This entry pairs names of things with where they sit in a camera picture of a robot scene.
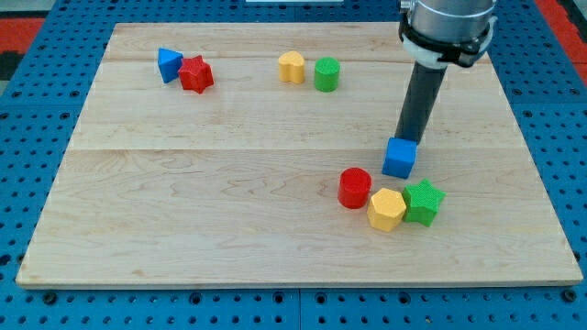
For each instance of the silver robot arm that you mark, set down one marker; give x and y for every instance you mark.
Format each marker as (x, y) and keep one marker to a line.
(437, 33)

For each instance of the blue cube block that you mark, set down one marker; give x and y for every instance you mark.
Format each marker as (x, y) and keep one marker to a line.
(399, 158)

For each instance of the wooden board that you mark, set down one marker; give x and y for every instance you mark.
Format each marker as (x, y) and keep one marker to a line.
(236, 187)

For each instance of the red cylinder block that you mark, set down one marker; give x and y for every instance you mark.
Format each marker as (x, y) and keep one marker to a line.
(354, 187)

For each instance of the green cylinder block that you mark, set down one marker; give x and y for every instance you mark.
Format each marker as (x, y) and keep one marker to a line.
(327, 71)

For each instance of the yellow heart block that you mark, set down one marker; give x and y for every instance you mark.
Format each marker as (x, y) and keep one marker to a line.
(291, 67)

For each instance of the yellow hexagon block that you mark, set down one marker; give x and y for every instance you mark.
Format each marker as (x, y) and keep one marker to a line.
(386, 210)

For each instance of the green star block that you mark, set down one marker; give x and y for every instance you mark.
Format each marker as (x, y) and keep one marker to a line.
(422, 202)

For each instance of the red star block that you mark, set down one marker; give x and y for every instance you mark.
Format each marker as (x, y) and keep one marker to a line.
(195, 74)

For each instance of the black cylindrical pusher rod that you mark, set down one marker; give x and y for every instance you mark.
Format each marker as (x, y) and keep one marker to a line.
(419, 101)

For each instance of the blue triangle block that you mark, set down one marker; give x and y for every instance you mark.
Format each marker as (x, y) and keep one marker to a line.
(169, 62)

